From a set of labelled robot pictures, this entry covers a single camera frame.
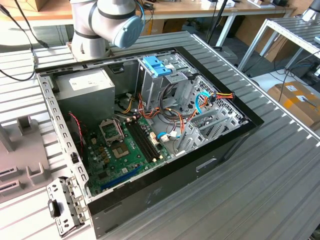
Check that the small black desk device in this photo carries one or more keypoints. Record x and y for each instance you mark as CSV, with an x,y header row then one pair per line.
x,y
148,5

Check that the cardboard box on desk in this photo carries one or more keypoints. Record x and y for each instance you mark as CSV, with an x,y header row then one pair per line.
x,y
41,5

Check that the CPU socket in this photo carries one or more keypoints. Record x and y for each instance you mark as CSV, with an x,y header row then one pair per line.
x,y
120,151

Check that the black tripod pole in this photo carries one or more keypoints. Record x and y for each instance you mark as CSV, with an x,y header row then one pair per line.
x,y
217,21

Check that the white box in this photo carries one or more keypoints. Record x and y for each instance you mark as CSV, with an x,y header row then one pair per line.
x,y
207,3

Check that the blue plastic drive latch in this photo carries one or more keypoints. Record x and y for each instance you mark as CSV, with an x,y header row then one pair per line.
x,y
155,65

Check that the labelled cardboard box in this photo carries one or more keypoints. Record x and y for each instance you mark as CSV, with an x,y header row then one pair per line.
x,y
295,110

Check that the blue expansion slot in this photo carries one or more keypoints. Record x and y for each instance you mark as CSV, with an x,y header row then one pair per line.
x,y
120,178

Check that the small black case switch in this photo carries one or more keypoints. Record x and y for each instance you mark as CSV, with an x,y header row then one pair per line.
x,y
74,158

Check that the grey parts rack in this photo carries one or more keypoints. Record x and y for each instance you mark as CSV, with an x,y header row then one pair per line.
x,y
30,150

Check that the large brown cardboard box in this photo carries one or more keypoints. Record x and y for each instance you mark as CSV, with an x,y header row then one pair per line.
x,y
246,27

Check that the black floor device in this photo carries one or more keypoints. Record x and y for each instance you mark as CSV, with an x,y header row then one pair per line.
x,y
310,72

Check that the grey power supply unit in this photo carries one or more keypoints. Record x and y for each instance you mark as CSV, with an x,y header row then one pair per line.
x,y
85,100

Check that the wooden desk white frame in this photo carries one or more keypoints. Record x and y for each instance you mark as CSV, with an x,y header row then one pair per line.
x,y
55,12
250,10

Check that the silver slot bracket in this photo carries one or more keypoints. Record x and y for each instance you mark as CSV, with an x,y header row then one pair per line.
x,y
58,184

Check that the grey metal drive cage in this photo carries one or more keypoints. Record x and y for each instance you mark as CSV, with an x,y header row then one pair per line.
x,y
152,87

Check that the black RAM slot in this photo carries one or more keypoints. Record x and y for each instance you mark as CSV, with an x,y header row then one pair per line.
x,y
149,140
145,140
141,140
137,140

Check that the white frame slat table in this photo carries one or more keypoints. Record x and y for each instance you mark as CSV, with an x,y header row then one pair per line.
x,y
287,27

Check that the black open PC case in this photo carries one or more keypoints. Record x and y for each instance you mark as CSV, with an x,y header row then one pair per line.
x,y
162,190

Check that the green motherboard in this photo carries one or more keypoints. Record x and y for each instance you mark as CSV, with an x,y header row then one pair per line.
x,y
135,152

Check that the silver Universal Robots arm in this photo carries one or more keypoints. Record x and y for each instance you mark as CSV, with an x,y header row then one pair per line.
x,y
87,42

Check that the black plastic latch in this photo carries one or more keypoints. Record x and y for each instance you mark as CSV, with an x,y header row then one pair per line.
x,y
53,208

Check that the silver metal disk bay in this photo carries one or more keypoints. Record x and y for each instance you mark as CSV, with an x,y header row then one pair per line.
x,y
191,130

